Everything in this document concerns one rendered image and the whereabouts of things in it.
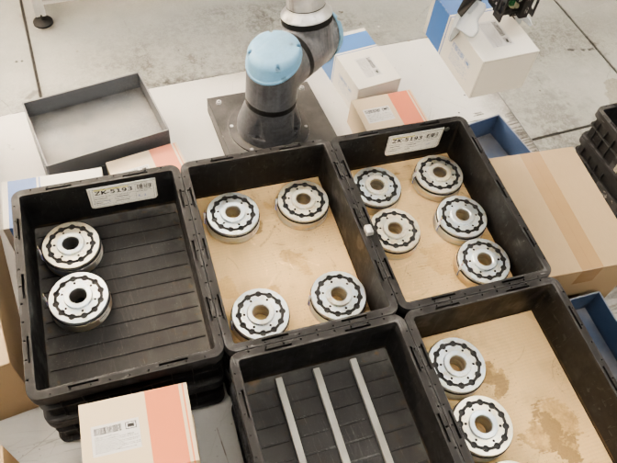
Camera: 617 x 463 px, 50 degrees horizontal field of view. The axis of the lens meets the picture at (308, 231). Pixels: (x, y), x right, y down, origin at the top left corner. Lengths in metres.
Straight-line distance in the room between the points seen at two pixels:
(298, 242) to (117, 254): 0.34
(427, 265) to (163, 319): 0.51
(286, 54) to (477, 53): 0.40
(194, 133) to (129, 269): 0.48
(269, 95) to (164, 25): 1.64
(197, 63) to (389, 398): 1.97
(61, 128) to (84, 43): 1.40
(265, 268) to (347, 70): 0.63
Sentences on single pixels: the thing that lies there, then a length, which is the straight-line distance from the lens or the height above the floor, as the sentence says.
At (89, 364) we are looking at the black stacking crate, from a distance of 1.20.
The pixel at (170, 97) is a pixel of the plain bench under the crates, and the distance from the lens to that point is 1.72.
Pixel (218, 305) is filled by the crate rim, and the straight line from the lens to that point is 1.10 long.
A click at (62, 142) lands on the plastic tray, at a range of 1.58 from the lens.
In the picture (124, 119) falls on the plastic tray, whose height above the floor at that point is 0.75.
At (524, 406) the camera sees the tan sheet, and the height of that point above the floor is 0.83.
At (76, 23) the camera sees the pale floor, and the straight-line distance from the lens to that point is 3.09.
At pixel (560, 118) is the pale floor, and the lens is 2.97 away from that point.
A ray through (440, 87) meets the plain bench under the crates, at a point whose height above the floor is 0.70.
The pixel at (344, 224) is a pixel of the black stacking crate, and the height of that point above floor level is 0.87.
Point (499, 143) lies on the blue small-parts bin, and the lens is 1.74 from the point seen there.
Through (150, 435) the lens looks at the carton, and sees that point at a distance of 1.03.
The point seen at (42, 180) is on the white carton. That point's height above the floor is 0.79.
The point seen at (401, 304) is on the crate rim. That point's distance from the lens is 1.13.
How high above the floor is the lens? 1.91
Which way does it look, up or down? 56 degrees down
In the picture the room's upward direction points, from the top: 9 degrees clockwise
